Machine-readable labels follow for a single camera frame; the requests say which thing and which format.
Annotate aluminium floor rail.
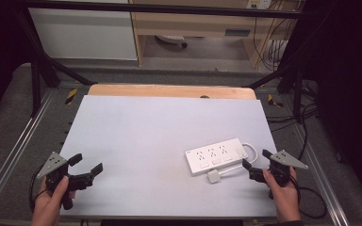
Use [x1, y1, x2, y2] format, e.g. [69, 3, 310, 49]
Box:
[0, 89, 56, 216]
[290, 123, 351, 226]

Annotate hanging black and yellow cables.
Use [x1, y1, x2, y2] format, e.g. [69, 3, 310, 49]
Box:
[253, 0, 305, 73]

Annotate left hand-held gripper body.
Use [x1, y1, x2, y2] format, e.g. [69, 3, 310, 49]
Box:
[37, 152, 94, 211]

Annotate office chair base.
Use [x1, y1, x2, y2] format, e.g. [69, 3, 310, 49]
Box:
[155, 34, 189, 49]

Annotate light wooden desk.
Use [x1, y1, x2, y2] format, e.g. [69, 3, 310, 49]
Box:
[128, 0, 300, 69]

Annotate black metal frame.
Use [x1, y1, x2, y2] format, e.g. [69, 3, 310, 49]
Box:
[13, 0, 320, 125]

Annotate white cabinet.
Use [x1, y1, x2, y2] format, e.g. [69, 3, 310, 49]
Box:
[27, 0, 139, 61]

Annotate white table board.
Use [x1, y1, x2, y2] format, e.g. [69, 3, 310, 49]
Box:
[58, 94, 278, 218]

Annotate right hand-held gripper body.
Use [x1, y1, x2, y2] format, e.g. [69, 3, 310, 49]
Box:
[248, 149, 309, 201]

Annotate white power strip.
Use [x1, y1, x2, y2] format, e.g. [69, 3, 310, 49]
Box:
[185, 137, 250, 177]

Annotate white power strip cable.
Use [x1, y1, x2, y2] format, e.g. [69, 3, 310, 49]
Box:
[217, 142, 259, 177]

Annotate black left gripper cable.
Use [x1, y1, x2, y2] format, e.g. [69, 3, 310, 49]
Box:
[28, 164, 50, 214]

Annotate white wall socket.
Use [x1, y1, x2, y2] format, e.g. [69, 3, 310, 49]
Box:
[245, 0, 273, 10]

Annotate black floor cables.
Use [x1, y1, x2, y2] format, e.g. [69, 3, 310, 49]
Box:
[265, 78, 321, 162]

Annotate person's right hand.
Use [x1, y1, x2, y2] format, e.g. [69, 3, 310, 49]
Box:
[262, 166, 302, 224]

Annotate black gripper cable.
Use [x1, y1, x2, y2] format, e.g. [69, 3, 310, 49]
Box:
[28, 164, 50, 214]
[289, 174, 328, 220]

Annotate white power plug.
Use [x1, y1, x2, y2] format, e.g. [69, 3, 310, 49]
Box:
[206, 169, 223, 185]

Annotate light wooden board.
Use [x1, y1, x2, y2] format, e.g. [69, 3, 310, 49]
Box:
[87, 83, 257, 101]

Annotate person's left hand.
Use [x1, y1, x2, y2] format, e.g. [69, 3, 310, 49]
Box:
[30, 175, 76, 226]

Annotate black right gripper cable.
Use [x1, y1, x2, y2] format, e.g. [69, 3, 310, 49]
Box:
[289, 174, 328, 220]

